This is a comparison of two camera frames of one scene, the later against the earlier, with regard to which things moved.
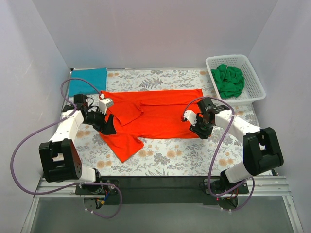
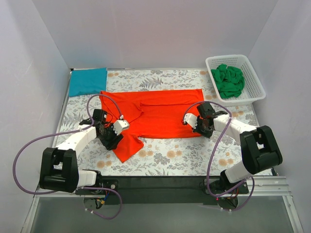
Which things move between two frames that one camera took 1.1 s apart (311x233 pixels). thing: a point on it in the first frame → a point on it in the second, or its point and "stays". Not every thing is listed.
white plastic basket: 234,80 stays
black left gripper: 107,124 → 112,141
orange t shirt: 155,114 stays
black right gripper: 198,129 stays
